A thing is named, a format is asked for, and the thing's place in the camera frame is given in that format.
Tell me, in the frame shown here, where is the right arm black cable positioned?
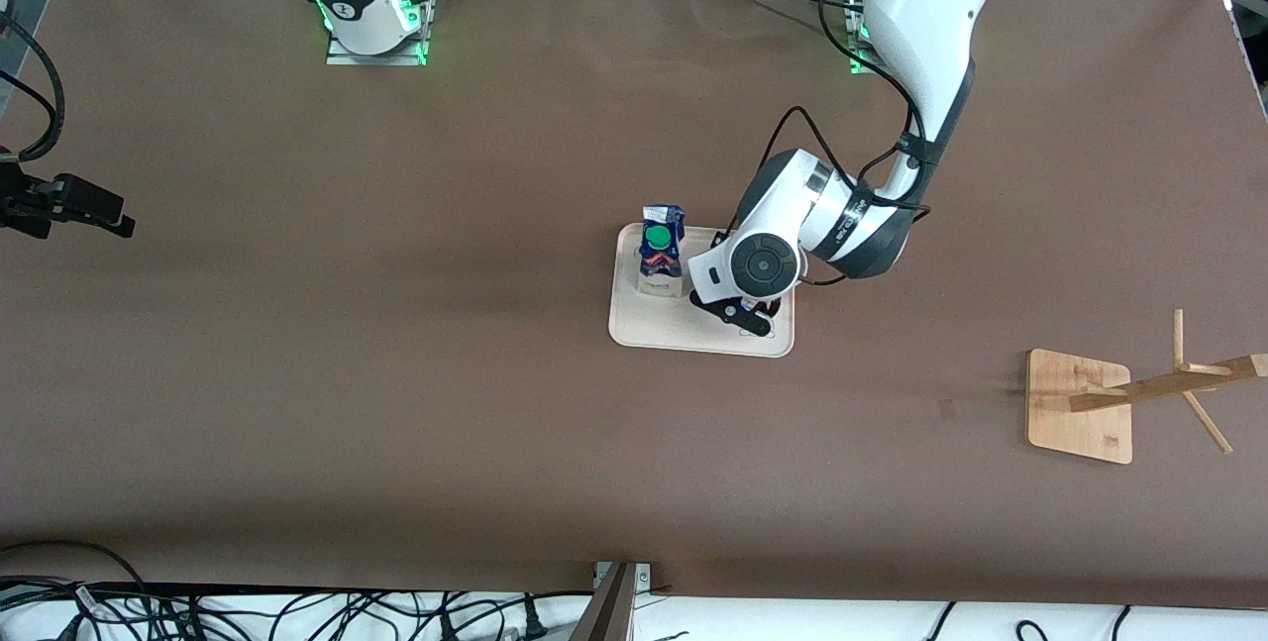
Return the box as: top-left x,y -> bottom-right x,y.
0,12 -> 67,164

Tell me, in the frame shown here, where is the black looped cable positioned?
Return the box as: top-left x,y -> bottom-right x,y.
0,540 -> 150,604

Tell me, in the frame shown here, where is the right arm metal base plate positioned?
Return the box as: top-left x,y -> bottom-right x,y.
325,0 -> 431,66

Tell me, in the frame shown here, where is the white lower board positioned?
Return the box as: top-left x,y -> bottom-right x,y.
0,587 -> 1268,641

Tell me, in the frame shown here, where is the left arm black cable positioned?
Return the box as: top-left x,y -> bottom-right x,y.
728,0 -> 942,287

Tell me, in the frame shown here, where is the cream rabbit print tray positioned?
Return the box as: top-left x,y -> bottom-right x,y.
607,222 -> 796,360

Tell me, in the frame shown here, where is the wooden cup stand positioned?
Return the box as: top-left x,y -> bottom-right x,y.
1025,309 -> 1268,466

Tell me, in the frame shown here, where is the aluminium post bracket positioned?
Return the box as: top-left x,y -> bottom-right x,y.
570,560 -> 655,641

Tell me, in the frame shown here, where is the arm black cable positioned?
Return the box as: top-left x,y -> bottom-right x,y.
0,12 -> 67,164
728,0 -> 942,287

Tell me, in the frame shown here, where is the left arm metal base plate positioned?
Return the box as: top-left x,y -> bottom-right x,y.
845,0 -> 883,77

